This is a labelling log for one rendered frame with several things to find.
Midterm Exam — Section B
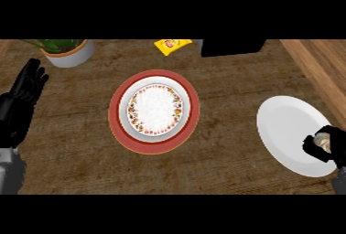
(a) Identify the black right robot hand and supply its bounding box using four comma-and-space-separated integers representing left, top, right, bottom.
301, 124, 346, 169

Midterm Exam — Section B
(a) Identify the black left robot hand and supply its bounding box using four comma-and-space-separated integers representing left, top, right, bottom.
0, 58, 50, 149

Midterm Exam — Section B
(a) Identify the pale cupcake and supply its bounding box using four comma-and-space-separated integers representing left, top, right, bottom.
313, 133, 332, 154

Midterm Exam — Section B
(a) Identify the plain white plate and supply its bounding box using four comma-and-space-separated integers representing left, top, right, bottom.
256, 95, 338, 178

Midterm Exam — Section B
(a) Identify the white plate with floral rim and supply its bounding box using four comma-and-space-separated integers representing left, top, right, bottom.
118, 76, 192, 144

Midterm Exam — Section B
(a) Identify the white plant pot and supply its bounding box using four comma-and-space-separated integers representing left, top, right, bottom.
40, 39, 96, 69

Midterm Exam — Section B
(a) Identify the green plant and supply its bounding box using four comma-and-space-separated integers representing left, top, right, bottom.
19, 39, 87, 55

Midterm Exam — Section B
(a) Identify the red round placemat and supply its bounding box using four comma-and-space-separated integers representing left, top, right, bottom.
106, 69, 201, 155

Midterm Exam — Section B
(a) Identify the pale wooden board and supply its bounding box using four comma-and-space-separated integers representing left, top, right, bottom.
278, 39, 346, 130

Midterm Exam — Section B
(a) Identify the yellow snack bag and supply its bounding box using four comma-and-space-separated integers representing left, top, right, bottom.
152, 39, 193, 57

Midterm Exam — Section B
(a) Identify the black appliance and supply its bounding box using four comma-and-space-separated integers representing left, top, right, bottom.
199, 39, 267, 59

